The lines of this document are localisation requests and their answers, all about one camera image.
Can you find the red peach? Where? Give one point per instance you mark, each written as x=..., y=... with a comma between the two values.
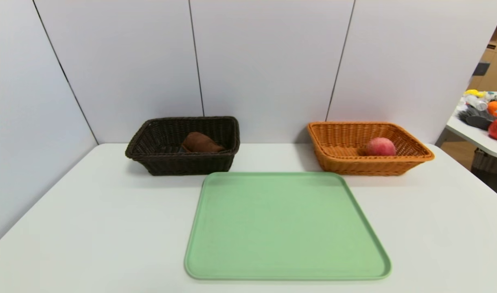
x=379, y=146

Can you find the orange wicker basket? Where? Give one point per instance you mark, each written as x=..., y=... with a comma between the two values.
x=366, y=167

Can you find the white side table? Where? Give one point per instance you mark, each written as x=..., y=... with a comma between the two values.
x=476, y=137

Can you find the light green plastic tray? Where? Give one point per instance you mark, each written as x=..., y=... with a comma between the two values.
x=281, y=232

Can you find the grey woven stool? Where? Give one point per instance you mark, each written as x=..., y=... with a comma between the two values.
x=490, y=162

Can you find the yellow banana toy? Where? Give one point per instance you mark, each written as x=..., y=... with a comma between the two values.
x=473, y=92

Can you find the dark brown wicker basket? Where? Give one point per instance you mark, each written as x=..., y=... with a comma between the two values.
x=183, y=165

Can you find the white teal toy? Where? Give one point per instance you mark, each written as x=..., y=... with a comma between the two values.
x=494, y=97

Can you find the dark grey brush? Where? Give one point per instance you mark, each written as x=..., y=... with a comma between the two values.
x=476, y=119

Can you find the white plastic bottle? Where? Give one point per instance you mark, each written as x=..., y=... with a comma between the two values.
x=476, y=103

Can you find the brown towel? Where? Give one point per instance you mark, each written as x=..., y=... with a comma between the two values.
x=201, y=143

